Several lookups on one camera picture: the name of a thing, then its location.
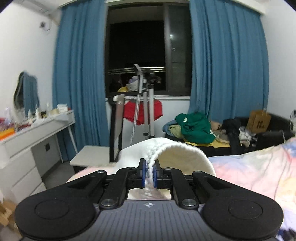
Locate white knit sweater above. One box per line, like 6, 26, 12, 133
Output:
113, 138, 216, 200

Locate white stool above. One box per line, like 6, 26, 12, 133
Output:
70, 146, 109, 173

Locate green hoodie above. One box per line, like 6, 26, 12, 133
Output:
175, 112, 215, 144

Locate black garment pile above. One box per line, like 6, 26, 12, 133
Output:
222, 118, 242, 155

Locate red cloth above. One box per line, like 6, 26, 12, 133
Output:
123, 99, 163, 126

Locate pastel bed duvet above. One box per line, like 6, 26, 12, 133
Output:
70, 138, 295, 240

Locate white dressing table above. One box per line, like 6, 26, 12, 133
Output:
1, 110, 77, 204

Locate brown cardboard box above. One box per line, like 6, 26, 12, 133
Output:
246, 110, 271, 133

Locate silver tripod stand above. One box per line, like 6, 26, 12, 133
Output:
130, 64, 157, 142

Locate black sofa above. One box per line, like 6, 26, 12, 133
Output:
163, 114, 295, 157

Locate cardboard box on floor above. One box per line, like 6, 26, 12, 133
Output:
0, 199, 16, 228

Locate right blue curtain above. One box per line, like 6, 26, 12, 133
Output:
189, 1, 269, 122

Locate blue curtain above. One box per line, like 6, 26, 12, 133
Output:
189, 1, 269, 122
52, 1, 109, 161

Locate left blue curtain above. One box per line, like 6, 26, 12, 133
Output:
52, 1, 109, 161

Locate orange box on desk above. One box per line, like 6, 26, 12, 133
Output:
0, 128, 15, 140

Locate wavy black mirror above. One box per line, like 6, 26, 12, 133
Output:
14, 71, 40, 117

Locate dark window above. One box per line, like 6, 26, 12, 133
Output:
105, 2, 192, 96

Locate white air conditioner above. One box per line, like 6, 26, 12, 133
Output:
13, 0, 61, 26

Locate corrugated steamer hose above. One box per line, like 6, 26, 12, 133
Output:
128, 92, 141, 145

